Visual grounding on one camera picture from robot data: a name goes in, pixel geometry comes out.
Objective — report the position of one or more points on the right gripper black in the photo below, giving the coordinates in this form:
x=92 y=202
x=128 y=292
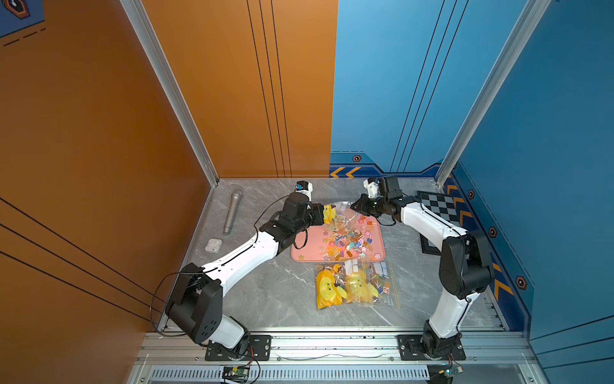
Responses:
x=362 y=208

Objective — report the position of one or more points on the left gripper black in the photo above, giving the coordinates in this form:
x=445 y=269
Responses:
x=316 y=210

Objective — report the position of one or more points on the yellow duck ziploc bag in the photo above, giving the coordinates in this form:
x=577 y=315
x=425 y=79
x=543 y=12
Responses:
x=343 y=223
x=330 y=291
x=369 y=283

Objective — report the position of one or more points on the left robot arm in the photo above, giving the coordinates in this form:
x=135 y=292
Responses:
x=195 y=303

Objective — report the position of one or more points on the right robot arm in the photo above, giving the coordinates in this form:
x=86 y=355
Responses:
x=465 y=269

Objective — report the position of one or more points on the pink plastic tray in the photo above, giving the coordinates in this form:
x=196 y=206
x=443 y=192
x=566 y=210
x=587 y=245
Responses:
x=312 y=246

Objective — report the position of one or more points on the silver microphone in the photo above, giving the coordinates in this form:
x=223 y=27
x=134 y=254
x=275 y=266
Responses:
x=235 y=200

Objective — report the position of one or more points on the black white chessboard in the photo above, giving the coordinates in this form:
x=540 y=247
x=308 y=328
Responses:
x=444 y=207

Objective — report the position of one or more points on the white earbuds case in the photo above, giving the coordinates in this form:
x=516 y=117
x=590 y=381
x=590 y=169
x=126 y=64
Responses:
x=213 y=245

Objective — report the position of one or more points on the left green circuit board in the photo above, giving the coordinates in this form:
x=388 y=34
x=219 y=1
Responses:
x=235 y=374

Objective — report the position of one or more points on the green circuit board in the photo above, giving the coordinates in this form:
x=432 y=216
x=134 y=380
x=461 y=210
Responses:
x=441 y=375
x=235 y=374

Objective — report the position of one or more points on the right green circuit board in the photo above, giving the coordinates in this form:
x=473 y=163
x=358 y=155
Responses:
x=441 y=375

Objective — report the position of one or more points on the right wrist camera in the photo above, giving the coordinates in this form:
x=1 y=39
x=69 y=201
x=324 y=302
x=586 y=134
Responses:
x=372 y=187

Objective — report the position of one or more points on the aluminium front rail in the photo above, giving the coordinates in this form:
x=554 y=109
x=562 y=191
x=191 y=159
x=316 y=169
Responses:
x=352 y=347

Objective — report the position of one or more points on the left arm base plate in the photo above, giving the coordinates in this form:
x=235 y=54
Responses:
x=256 y=346

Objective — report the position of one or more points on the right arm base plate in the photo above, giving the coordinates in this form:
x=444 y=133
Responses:
x=414 y=347

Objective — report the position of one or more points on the left aluminium corner post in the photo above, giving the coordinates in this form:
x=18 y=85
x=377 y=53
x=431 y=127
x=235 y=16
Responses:
x=144 y=29

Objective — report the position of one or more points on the aluminium corner post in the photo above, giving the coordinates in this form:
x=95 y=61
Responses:
x=519 y=36
x=144 y=29

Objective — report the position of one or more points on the right aluminium corner post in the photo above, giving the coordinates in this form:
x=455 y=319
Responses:
x=519 y=36

